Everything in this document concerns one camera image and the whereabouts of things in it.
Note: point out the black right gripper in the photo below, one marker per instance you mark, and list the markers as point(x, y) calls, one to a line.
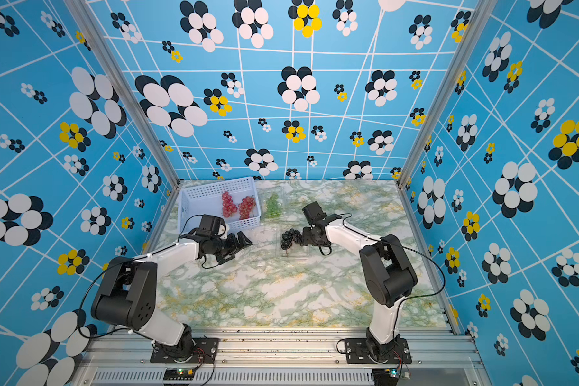
point(306, 240)

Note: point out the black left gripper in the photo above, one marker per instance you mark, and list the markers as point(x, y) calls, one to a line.
point(235, 246)

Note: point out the black grape bunch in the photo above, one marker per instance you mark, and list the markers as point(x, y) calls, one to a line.
point(290, 238)

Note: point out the green grape bunch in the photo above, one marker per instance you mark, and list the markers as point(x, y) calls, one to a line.
point(273, 207)

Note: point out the clear plastic clamshell container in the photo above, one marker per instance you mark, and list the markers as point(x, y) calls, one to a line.
point(285, 211)

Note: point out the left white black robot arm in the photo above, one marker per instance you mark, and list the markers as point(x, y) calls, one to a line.
point(127, 293)

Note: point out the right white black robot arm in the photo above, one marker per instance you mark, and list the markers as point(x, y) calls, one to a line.
point(388, 274)

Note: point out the red grape bunch left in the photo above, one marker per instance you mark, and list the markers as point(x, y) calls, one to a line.
point(229, 208)

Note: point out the red grape bunch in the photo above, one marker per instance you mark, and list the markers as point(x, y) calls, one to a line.
point(247, 207)
point(229, 208)

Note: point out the red grape bunch right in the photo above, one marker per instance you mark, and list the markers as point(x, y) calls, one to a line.
point(247, 207)

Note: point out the light blue perforated plastic basket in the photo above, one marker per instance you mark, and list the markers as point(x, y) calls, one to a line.
point(206, 200)

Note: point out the left green circuit board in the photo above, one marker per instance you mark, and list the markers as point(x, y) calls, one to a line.
point(178, 376)

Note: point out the green circuit board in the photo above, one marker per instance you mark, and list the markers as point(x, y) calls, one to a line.
point(386, 377)
point(178, 376)

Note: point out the right green circuit board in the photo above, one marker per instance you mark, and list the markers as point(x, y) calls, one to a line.
point(386, 377)

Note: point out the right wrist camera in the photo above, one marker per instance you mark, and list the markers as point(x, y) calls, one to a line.
point(313, 213)

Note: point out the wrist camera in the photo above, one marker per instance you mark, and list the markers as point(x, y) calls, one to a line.
point(313, 213)
point(210, 226)

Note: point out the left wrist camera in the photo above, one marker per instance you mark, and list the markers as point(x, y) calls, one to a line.
point(210, 226)

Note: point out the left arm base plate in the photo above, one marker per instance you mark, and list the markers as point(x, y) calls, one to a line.
point(189, 350)

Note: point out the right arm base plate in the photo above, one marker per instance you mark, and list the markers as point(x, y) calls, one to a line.
point(368, 351)

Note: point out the aluminium front rail frame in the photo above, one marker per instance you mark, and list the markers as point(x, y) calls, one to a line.
point(287, 356)

